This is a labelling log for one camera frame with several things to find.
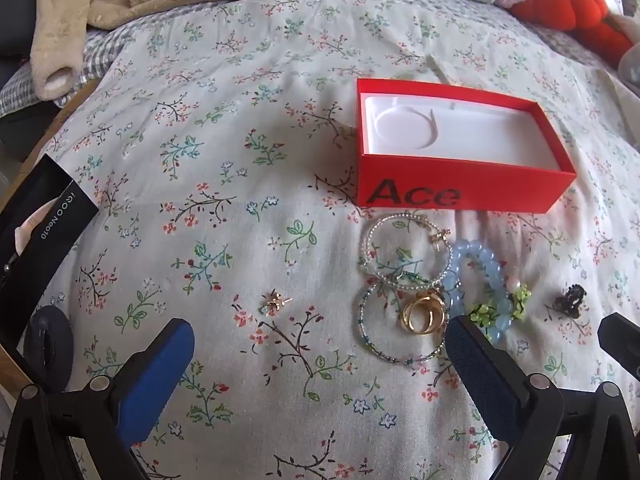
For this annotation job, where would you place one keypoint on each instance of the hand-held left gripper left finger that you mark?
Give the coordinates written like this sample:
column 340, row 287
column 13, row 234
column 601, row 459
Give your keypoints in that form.
column 155, row 375

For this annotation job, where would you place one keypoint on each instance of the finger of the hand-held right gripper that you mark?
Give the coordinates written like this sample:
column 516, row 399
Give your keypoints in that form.
column 622, row 345

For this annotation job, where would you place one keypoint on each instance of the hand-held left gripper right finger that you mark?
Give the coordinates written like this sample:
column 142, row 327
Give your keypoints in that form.
column 487, row 385

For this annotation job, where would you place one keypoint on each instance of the black hair clip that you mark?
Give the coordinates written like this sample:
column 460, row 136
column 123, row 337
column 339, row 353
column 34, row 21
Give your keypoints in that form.
column 567, row 302

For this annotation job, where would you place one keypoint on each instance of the small gold earring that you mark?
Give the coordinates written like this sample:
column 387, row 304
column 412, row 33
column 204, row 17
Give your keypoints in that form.
column 440, row 239
column 274, row 302

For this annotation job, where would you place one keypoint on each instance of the red cardboard box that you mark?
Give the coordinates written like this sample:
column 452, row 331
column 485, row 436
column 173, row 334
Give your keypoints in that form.
column 500, row 187

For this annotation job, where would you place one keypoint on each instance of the black phone box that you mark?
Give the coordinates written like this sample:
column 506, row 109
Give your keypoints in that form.
column 50, row 220

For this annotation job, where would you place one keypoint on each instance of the floral bedsheet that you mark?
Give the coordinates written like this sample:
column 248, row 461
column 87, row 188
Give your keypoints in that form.
column 200, row 160

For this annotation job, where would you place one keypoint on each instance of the orange plush toy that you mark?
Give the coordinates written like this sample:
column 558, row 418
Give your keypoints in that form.
column 570, row 7

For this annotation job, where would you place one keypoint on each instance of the dark clothing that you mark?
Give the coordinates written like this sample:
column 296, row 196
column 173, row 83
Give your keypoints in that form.
column 15, row 10

